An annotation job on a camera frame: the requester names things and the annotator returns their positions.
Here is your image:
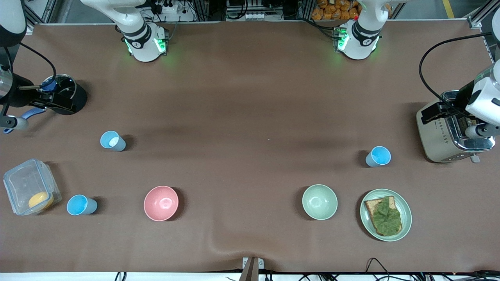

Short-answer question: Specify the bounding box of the white power strip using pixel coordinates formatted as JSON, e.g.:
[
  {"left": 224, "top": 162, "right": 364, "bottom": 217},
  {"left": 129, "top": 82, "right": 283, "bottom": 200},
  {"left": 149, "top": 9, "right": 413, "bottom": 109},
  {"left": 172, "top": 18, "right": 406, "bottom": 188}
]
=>
[{"left": 155, "top": 1, "right": 179, "bottom": 15}]

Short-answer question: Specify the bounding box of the bag of orange bread rolls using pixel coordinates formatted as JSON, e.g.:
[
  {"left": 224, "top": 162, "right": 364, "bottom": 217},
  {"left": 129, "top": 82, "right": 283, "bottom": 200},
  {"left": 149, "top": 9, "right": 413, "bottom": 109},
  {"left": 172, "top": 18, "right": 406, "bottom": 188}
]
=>
[{"left": 311, "top": 0, "right": 361, "bottom": 21}]

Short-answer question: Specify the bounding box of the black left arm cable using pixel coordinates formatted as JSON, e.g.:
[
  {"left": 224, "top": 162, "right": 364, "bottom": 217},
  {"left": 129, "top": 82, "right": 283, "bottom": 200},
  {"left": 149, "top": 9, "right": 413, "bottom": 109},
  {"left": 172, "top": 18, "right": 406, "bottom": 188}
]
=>
[{"left": 418, "top": 33, "right": 493, "bottom": 117}]

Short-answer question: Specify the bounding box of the toast bread slice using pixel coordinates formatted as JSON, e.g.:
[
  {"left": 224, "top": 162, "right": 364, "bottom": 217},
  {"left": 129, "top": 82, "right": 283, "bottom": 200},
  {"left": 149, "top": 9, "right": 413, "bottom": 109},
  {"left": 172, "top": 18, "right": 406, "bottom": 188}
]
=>
[{"left": 364, "top": 196, "right": 403, "bottom": 237}]

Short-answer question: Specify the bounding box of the glass lid blue knob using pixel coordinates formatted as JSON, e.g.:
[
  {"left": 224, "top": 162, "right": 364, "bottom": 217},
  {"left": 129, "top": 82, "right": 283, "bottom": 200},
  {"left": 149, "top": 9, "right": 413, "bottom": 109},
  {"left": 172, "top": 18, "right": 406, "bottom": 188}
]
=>
[{"left": 38, "top": 74, "right": 77, "bottom": 103}]

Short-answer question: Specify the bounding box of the metal table clamp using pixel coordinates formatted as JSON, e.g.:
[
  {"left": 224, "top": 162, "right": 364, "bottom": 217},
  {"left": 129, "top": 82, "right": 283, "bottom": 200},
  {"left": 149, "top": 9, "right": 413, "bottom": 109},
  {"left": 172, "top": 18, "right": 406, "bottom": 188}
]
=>
[{"left": 241, "top": 256, "right": 264, "bottom": 281}]

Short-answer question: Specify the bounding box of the aluminium frame profile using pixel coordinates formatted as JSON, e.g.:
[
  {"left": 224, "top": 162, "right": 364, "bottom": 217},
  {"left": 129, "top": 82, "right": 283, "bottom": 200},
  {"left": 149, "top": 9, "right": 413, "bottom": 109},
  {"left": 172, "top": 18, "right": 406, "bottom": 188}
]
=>
[
  {"left": 466, "top": 6, "right": 500, "bottom": 65},
  {"left": 23, "top": 0, "right": 60, "bottom": 25}
]

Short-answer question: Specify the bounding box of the beige metal toaster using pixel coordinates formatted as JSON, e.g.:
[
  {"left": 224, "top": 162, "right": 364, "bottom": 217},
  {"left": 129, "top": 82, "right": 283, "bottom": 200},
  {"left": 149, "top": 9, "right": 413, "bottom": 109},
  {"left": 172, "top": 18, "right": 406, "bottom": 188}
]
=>
[{"left": 416, "top": 90, "right": 496, "bottom": 164}]

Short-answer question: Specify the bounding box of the pink bowl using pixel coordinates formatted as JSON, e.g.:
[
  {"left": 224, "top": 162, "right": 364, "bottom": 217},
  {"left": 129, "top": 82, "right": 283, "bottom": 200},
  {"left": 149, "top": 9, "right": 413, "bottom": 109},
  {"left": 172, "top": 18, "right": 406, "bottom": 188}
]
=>
[{"left": 143, "top": 185, "right": 179, "bottom": 222}]

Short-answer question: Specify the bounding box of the green lettuce leaf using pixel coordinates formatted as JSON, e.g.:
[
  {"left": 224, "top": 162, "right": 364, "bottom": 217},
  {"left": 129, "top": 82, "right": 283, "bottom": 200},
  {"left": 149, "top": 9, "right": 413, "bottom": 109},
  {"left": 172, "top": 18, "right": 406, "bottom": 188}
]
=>
[{"left": 371, "top": 196, "right": 402, "bottom": 236}]

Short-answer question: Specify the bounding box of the clear plastic food container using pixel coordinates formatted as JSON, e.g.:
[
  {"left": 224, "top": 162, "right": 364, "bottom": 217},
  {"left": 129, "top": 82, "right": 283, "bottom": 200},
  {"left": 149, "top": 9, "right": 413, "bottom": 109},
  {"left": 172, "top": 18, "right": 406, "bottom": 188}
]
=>
[{"left": 3, "top": 158, "right": 63, "bottom": 216}]

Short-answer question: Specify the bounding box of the pale green plate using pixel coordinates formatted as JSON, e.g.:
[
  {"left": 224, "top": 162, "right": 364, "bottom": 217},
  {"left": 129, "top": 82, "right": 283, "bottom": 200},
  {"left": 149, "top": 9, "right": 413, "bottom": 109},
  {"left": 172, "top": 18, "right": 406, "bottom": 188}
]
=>
[{"left": 360, "top": 189, "right": 413, "bottom": 242}]

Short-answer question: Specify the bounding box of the pale green bowl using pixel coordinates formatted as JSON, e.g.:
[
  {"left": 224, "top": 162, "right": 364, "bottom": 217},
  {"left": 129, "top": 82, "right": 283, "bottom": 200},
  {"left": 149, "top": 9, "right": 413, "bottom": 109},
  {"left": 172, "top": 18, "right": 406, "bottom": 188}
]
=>
[{"left": 302, "top": 184, "right": 338, "bottom": 221}]

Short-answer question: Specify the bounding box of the yellow round food piece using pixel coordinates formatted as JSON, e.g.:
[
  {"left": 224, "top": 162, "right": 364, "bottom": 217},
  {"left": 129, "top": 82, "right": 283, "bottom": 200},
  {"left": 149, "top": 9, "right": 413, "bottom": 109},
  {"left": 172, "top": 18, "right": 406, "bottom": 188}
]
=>
[{"left": 28, "top": 191, "right": 54, "bottom": 210}]

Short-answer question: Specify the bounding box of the brown table cloth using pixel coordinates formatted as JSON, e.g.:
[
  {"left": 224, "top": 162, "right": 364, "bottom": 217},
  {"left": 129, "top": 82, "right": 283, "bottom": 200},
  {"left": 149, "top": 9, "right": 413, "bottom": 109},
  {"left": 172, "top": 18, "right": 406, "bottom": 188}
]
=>
[{"left": 0, "top": 20, "right": 500, "bottom": 274}]

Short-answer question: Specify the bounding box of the blue plastic cup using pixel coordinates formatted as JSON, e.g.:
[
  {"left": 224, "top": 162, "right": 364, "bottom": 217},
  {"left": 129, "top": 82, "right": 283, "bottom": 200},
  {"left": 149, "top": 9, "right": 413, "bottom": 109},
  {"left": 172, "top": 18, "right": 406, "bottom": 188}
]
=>
[
  {"left": 100, "top": 130, "right": 127, "bottom": 152},
  {"left": 365, "top": 146, "right": 391, "bottom": 168},
  {"left": 66, "top": 194, "right": 98, "bottom": 216}
]

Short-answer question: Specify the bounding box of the black saucepan blue handle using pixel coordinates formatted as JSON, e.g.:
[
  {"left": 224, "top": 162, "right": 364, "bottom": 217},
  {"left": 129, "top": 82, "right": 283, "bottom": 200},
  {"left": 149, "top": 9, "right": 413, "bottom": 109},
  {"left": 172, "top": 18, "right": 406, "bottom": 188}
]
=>
[{"left": 3, "top": 73, "right": 88, "bottom": 134}]

